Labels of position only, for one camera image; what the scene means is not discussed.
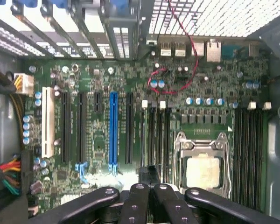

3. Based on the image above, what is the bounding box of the black RAM slot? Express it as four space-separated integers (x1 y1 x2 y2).
233 100 247 203
164 100 175 187
257 100 272 210
141 99 150 170
241 100 256 206
148 100 158 167
249 100 263 208
156 100 167 184

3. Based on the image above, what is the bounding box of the metal locking lever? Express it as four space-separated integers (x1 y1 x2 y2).
218 132 233 199
175 131 185 189

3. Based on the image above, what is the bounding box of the silver CPU chip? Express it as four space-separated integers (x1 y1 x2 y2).
186 156 221 188

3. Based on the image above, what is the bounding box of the light blue slot clip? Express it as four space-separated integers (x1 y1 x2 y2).
74 161 89 185

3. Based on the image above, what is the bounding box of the metal socket cover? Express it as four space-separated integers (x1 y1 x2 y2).
179 139 227 189

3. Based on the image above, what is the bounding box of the CPU socket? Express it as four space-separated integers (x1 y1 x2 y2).
174 131 233 199

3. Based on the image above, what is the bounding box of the blue expansion slot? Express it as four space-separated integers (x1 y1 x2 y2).
108 91 119 176

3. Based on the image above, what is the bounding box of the short black expansion slot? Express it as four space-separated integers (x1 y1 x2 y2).
93 91 102 113

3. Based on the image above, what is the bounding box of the black power connector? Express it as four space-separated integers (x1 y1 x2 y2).
21 149 35 198

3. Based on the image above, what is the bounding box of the white expansion slot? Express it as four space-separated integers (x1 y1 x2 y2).
41 86 55 159

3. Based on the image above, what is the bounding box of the green motherboard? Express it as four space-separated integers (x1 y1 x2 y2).
20 57 271 210

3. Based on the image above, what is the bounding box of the metal USB port block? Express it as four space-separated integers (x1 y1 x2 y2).
174 41 187 57
159 41 173 57

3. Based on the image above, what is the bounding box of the metal rear port block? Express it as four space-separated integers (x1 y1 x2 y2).
191 41 205 57

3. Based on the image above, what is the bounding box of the metal ethernet port block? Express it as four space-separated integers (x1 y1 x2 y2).
206 39 222 62

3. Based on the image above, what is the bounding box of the blue rear port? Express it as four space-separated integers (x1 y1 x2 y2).
221 44 243 59

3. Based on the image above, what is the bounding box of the white power connector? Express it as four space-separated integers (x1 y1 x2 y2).
13 72 35 94

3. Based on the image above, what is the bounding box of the red twisted wire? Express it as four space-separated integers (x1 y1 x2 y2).
148 0 199 96

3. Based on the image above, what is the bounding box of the yellow black wire bundle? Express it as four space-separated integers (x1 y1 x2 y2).
0 67 26 151

